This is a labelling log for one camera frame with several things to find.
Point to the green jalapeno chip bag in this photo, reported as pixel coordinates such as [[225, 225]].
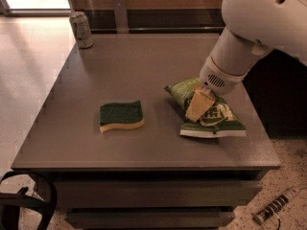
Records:
[[218, 121]]

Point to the green and yellow sponge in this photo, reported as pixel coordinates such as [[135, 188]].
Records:
[[121, 116]]

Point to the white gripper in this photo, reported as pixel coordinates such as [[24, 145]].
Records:
[[218, 79]]

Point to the upper table drawer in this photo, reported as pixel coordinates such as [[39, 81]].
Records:
[[165, 194]]

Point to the white power strip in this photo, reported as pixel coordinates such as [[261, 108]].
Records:
[[276, 205]]

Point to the table drawer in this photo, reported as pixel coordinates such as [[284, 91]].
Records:
[[150, 220], [165, 194]]

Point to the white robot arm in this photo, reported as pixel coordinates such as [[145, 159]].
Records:
[[253, 28]]

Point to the lower table drawer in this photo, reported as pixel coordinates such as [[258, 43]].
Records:
[[150, 220]]

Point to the left metal bracket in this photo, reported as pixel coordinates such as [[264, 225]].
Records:
[[121, 16]]

